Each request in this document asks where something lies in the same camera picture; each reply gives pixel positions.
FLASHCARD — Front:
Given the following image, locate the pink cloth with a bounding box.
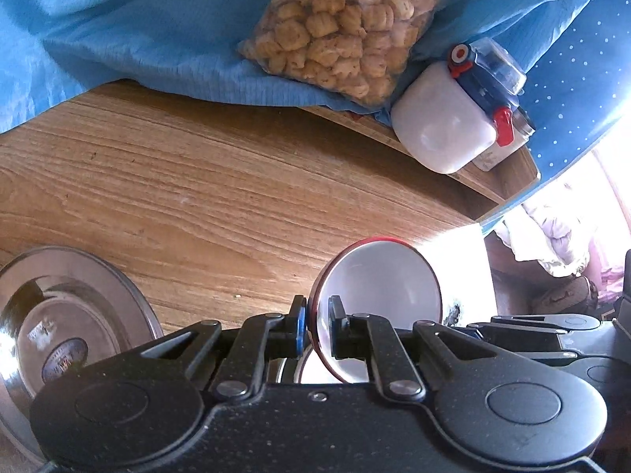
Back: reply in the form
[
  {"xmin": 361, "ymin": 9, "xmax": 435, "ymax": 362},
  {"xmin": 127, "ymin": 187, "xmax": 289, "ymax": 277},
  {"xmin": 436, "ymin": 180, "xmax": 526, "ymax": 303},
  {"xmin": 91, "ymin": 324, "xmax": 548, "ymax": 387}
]
[{"xmin": 584, "ymin": 234, "xmax": 629, "ymax": 306}]

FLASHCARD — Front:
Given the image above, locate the light blue cloth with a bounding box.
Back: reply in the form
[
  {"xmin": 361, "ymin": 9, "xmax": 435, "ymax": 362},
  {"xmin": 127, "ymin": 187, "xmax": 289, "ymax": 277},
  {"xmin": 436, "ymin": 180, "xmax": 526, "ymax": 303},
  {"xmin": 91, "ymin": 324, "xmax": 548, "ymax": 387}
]
[{"xmin": 0, "ymin": 0, "xmax": 617, "ymax": 135}]

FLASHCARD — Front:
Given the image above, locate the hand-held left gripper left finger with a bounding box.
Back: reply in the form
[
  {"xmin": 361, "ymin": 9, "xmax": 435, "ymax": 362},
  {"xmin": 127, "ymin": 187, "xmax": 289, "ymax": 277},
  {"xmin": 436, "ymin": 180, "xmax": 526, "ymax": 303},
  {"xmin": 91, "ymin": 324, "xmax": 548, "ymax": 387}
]
[{"xmin": 118, "ymin": 294, "xmax": 307, "ymax": 401}]

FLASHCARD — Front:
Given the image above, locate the blue dotted cloth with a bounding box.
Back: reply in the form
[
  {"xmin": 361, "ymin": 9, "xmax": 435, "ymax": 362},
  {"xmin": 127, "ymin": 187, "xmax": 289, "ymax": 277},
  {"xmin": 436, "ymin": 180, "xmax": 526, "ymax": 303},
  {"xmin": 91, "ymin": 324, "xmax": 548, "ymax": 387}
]
[{"xmin": 473, "ymin": 0, "xmax": 631, "ymax": 233}]

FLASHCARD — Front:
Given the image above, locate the clear bag of puffed snacks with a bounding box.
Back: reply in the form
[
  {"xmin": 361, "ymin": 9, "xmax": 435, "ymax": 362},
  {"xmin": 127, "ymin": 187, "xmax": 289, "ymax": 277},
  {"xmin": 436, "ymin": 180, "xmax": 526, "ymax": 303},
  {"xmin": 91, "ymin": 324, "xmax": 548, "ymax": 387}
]
[{"xmin": 237, "ymin": 0, "xmax": 443, "ymax": 109}]

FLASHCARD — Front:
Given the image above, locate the white bedding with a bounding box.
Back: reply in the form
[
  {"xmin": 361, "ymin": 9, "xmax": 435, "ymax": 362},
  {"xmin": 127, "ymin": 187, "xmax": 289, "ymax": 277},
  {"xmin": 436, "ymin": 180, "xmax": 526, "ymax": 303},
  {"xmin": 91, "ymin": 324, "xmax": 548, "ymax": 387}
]
[{"xmin": 493, "ymin": 143, "xmax": 631, "ymax": 279}]

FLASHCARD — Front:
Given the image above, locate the brown bag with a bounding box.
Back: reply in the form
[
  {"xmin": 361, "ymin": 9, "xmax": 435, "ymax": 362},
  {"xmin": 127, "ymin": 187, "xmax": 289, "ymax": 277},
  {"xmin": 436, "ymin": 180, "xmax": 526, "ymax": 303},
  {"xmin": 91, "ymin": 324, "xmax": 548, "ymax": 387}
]
[{"xmin": 530, "ymin": 276, "xmax": 599, "ymax": 317}]

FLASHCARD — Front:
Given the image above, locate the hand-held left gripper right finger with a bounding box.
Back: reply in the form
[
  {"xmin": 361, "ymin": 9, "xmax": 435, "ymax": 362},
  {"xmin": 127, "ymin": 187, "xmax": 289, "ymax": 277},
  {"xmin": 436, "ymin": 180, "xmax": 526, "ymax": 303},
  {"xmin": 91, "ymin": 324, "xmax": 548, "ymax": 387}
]
[{"xmin": 328, "ymin": 294, "xmax": 508, "ymax": 401}]

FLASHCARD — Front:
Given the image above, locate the glass jar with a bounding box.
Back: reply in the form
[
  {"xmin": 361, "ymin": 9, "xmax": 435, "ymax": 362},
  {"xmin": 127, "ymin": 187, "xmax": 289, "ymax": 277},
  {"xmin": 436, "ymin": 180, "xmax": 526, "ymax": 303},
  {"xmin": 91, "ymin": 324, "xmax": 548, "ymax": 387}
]
[{"xmin": 470, "ymin": 115, "xmax": 537, "ymax": 172}]

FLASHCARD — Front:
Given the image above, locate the white jug with blue lid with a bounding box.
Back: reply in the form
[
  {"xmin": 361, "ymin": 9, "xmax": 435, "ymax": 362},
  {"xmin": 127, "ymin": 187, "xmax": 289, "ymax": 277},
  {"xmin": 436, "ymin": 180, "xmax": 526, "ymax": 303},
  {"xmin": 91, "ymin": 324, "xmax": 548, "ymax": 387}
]
[{"xmin": 392, "ymin": 38, "xmax": 529, "ymax": 175}]

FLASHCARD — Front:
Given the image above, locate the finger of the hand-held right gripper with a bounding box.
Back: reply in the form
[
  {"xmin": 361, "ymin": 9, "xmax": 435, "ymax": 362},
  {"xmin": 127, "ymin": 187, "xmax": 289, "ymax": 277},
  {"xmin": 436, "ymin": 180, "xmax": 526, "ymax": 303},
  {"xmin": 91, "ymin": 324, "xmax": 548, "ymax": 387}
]
[{"xmin": 466, "ymin": 313, "xmax": 616, "ymax": 343}]

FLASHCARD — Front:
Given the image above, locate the large steel basin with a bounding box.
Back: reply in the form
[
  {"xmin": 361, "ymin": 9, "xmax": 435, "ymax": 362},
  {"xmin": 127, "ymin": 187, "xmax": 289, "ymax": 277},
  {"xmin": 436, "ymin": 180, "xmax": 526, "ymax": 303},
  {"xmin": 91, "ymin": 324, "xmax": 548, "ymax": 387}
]
[{"xmin": 0, "ymin": 246, "xmax": 162, "ymax": 469}]

